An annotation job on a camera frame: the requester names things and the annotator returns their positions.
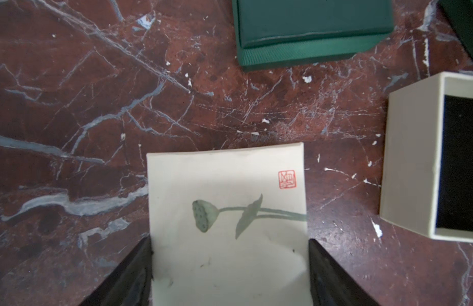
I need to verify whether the cream lotus box lid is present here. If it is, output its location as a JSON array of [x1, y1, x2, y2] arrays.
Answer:
[[147, 143, 312, 305]]

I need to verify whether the green jewelry box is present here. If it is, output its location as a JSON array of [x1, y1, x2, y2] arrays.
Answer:
[[232, 0, 394, 72], [439, 0, 473, 61]]

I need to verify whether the cream box base black insert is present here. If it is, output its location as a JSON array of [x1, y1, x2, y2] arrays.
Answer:
[[379, 72, 473, 243]]

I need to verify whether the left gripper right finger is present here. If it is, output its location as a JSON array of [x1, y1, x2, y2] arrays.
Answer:
[[309, 239, 379, 306]]

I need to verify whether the green jewelry box left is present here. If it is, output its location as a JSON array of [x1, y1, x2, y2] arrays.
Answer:
[[232, 0, 394, 72]]

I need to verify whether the green jewelry box right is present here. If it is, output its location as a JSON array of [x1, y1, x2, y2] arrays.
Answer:
[[439, 0, 473, 61]]

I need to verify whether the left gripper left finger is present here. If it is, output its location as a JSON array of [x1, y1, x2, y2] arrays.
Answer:
[[81, 237, 153, 305]]

